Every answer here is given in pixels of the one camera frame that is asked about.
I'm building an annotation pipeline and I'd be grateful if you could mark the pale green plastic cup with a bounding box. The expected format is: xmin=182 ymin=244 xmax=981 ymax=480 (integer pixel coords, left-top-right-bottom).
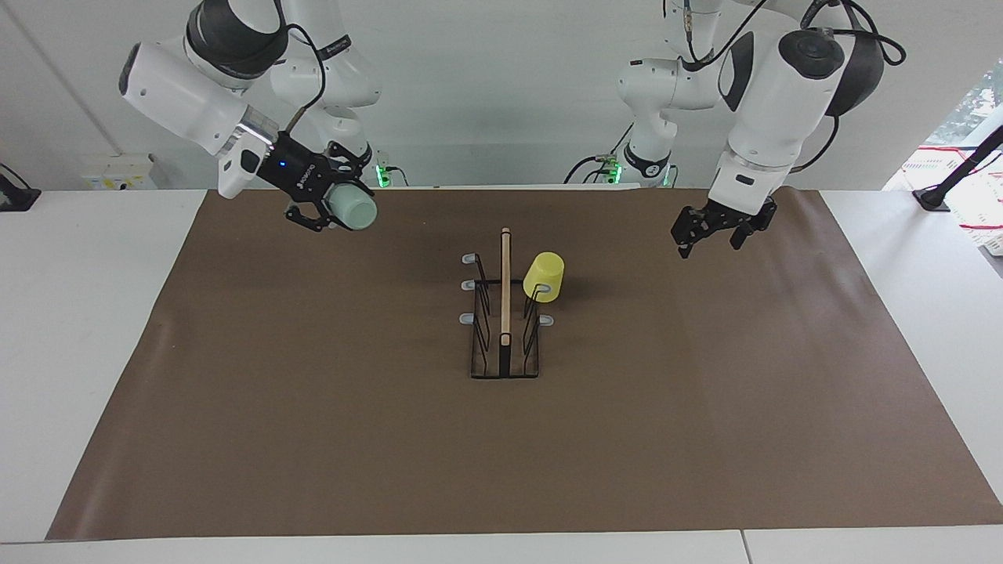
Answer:
xmin=324 ymin=183 xmax=378 ymax=232

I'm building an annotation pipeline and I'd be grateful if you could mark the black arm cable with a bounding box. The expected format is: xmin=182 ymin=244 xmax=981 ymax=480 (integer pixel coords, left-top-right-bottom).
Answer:
xmin=666 ymin=0 xmax=907 ymax=175
xmin=274 ymin=22 xmax=328 ymax=136

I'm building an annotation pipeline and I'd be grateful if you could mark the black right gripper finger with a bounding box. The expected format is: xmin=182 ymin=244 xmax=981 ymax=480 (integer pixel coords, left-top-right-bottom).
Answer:
xmin=325 ymin=141 xmax=373 ymax=189
xmin=284 ymin=200 xmax=346 ymax=233

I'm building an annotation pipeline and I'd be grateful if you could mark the yellow plastic cup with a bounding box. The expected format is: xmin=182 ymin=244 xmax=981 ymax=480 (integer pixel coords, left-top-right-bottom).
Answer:
xmin=523 ymin=251 xmax=565 ymax=304

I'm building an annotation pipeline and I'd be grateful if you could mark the black angled stand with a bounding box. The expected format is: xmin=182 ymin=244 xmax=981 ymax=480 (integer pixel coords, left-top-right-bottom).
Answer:
xmin=913 ymin=125 xmax=1003 ymax=212

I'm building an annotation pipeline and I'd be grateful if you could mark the black left base cable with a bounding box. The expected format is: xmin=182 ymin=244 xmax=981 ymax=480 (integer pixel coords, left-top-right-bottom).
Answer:
xmin=564 ymin=117 xmax=635 ymax=185

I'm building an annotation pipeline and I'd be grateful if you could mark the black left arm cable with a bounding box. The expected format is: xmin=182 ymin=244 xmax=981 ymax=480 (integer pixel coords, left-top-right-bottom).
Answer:
xmin=666 ymin=0 xmax=907 ymax=175

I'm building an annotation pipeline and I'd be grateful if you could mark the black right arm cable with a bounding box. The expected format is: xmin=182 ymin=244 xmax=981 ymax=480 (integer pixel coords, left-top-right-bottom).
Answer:
xmin=274 ymin=22 xmax=328 ymax=136

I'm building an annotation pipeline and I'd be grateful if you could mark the black wire cup rack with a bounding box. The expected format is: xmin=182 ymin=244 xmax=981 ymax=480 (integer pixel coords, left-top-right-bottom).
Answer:
xmin=460 ymin=228 xmax=554 ymax=380

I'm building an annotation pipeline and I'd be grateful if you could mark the white red-striped basket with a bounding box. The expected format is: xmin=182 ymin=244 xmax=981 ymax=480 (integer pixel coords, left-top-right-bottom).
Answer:
xmin=901 ymin=145 xmax=1003 ymax=255

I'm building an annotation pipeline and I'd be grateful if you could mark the small black stand base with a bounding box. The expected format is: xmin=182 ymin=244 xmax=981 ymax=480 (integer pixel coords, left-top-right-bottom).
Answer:
xmin=0 ymin=163 xmax=42 ymax=212

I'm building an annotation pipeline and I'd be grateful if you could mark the brown table mat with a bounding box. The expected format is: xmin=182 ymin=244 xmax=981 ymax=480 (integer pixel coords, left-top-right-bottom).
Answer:
xmin=45 ymin=188 xmax=1003 ymax=541

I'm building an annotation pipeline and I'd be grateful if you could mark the white box with yellow label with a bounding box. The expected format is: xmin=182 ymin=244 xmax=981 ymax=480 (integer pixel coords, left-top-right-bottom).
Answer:
xmin=81 ymin=154 xmax=158 ymax=191

